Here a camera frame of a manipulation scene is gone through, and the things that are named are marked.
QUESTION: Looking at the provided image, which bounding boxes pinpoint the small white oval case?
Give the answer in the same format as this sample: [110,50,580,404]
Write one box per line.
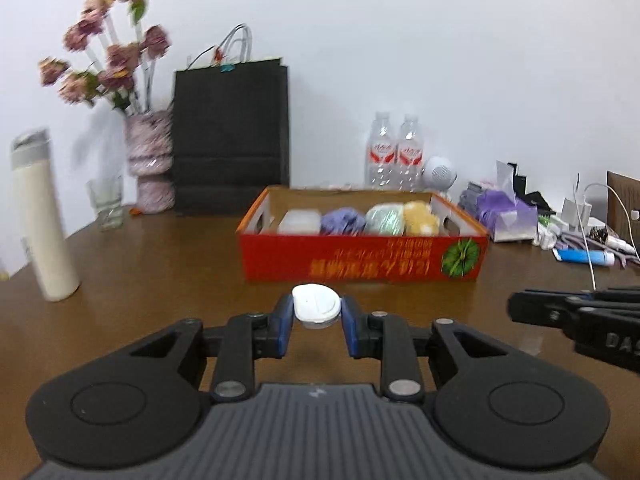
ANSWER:
[292,283,342,330]

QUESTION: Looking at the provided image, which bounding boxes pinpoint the blue white tube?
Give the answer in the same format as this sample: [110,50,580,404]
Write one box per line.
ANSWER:
[552,248,615,266]

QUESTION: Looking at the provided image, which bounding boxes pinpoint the white power adapter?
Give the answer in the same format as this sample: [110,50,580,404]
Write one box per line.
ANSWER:
[560,198,592,229]

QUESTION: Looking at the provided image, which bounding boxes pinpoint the brown chair back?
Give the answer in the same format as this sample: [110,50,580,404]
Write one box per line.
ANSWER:
[606,171,640,246]

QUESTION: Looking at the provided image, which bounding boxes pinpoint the purple tissue pack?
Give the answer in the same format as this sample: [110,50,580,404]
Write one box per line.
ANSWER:
[476,162,538,243]

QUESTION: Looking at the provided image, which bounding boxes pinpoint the red cardboard box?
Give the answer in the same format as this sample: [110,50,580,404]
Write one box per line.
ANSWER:
[236,186,489,283]

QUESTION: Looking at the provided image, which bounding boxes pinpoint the purple cloth in box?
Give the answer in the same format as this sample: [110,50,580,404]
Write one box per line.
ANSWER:
[320,207,366,236]

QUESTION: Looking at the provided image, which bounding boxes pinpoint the yellow sponge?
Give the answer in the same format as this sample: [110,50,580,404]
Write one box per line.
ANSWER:
[402,200,440,236]

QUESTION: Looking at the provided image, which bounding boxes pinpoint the translucent plastic container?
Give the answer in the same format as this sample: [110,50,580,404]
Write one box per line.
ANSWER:
[277,209,322,235]

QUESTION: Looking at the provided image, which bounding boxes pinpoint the right water bottle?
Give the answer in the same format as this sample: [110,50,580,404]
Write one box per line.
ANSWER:
[396,115,424,192]

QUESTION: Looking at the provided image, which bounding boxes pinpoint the water bottle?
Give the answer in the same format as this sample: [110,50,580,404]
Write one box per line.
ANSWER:
[364,112,397,188]
[396,115,424,192]

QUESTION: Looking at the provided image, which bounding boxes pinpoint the white round robot speaker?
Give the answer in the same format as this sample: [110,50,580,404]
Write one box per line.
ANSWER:
[421,156,458,200]

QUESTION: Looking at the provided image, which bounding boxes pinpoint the left water bottle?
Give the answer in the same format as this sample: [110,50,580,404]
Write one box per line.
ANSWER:
[364,112,397,188]

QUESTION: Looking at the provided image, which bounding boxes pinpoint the clear drinking glass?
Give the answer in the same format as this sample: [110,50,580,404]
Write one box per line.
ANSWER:
[87,176,124,231]

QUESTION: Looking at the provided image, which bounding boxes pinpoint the black paper bag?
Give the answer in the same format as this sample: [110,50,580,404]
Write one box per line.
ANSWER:
[171,24,291,216]

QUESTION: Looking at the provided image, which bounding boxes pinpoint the pink speckled vase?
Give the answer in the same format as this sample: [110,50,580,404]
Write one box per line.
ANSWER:
[125,110,175,214]

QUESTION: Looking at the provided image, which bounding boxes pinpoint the cream thermos bottle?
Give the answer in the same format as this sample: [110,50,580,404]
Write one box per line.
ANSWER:
[11,128,80,302]

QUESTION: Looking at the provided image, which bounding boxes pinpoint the dried pink flowers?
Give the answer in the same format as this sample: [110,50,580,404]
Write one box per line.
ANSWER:
[38,0,171,116]

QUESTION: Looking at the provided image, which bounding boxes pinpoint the white charging cable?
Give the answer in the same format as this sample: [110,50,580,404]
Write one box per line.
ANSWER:
[574,173,640,291]

